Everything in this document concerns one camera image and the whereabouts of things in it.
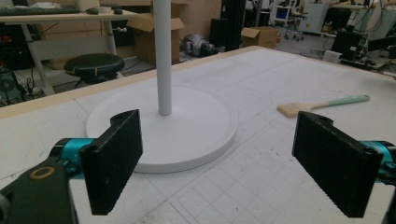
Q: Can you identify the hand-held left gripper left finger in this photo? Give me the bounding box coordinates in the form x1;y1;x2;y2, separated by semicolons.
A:
49;108;144;217

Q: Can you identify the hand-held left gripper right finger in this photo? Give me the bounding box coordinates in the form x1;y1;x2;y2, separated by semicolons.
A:
291;110;396;218

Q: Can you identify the spatula with teal handle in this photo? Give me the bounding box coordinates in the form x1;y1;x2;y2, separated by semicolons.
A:
276;94;371;119

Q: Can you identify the white round-base stand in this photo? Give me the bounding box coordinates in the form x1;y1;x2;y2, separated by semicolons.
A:
85;0;239;175

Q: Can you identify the white grid cutting mat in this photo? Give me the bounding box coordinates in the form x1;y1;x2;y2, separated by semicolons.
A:
0;47;396;224

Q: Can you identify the black round stool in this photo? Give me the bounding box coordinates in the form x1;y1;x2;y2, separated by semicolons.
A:
64;52;126;89

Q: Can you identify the white power adapter box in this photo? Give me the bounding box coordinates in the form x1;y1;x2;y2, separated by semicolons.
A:
322;49;344;64

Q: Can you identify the black computer case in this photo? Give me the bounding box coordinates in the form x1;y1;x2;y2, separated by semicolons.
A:
331;30;365;62

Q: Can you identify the open cardboard box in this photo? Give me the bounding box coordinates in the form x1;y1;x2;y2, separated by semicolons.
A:
126;12;185;66

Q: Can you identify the white desk with metal legs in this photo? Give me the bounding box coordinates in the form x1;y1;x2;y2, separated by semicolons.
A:
0;8;139;97

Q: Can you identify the grey helmet-shaped object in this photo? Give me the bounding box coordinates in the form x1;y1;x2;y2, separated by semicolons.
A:
181;33;220;58

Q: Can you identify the small cardboard box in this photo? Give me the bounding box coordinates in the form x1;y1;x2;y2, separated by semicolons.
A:
240;26;281;50

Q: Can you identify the white rolling cart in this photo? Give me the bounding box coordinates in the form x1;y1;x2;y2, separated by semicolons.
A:
269;0;307;42

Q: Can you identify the black keyboard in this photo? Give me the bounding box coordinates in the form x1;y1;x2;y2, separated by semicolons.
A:
0;6;81;17

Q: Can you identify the black tall cabinet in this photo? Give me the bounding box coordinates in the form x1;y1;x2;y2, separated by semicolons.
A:
210;0;248;52

